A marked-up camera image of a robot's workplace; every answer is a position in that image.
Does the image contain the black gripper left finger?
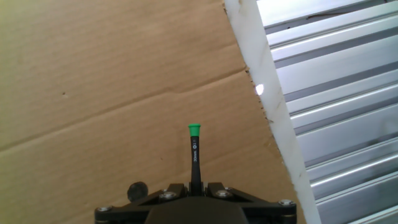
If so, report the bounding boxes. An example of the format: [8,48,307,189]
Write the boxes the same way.
[95,182,191,224]

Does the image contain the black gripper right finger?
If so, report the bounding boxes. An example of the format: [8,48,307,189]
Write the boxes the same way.
[202,182,298,224]

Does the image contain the black screwdriver green cap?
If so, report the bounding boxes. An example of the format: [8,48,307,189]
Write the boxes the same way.
[188,123,203,196]

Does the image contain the black round dot mark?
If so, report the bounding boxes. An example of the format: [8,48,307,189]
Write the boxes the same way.
[127,181,149,202]

